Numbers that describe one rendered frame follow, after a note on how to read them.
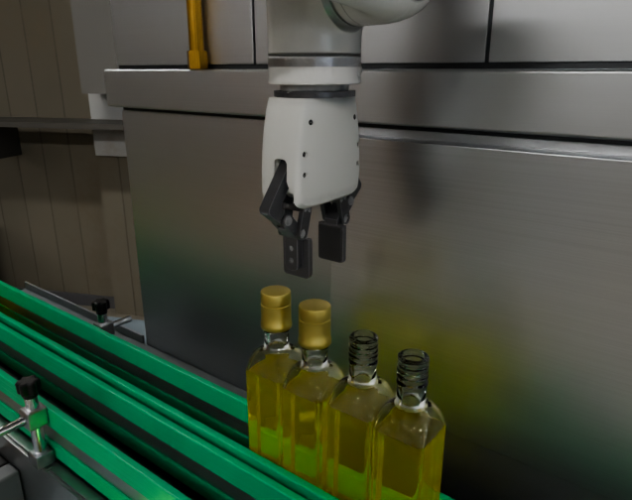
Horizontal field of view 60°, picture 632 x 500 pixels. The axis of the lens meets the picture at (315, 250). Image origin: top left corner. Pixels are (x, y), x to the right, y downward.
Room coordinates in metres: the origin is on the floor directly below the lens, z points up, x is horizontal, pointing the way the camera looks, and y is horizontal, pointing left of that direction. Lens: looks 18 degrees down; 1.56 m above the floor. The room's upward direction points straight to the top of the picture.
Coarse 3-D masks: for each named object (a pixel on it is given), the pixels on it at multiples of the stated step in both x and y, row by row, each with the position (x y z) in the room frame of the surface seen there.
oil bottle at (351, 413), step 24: (336, 384) 0.49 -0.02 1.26; (384, 384) 0.49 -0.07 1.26; (336, 408) 0.48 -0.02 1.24; (360, 408) 0.46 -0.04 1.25; (336, 432) 0.48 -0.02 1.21; (360, 432) 0.46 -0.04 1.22; (336, 456) 0.48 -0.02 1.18; (360, 456) 0.46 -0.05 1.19; (336, 480) 0.48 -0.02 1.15; (360, 480) 0.46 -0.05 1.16
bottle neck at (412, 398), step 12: (408, 360) 0.44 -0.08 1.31; (420, 360) 0.46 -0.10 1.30; (408, 372) 0.44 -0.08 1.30; (420, 372) 0.44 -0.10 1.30; (408, 384) 0.44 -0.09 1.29; (420, 384) 0.44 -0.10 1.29; (396, 396) 0.45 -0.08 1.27; (408, 396) 0.44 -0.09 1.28; (420, 396) 0.44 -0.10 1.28; (408, 408) 0.44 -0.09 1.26
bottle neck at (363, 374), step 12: (360, 336) 0.50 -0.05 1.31; (372, 336) 0.50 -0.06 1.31; (348, 348) 0.49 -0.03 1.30; (360, 348) 0.48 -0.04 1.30; (372, 348) 0.48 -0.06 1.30; (348, 360) 0.49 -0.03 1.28; (360, 360) 0.48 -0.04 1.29; (372, 360) 0.48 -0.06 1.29; (360, 372) 0.48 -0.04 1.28; (372, 372) 0.48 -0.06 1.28; (360, 384) 0.48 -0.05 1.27
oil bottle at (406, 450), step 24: (384, 408) 0.45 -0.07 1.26; (432, 408) 0.45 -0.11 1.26; (384, 432) 0.44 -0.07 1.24; (408, 432) 0.43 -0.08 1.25; (432, 432) 0.43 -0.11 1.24; (384, 456) 0.44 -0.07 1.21; (408, 456) 0.42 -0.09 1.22; (432, 456) 0.43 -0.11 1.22; (384, 480) 0.44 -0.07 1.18; (408, 480) 0.42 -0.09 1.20; (432, 480) 0.44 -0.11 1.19
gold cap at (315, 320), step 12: (312, 300) 0.54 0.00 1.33; (300, 312) 0.52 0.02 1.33; (312, 312) 0.51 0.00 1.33; (324, 312) 0.51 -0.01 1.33; (300, 324) 0.52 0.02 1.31; (312, 324) 0.51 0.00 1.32; (324, 324) 0.51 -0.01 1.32; (300, 336) 0.52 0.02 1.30; (312, 336) 0.51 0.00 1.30; (324, 336) 0.51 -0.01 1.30; (312, 348) 0.51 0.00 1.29
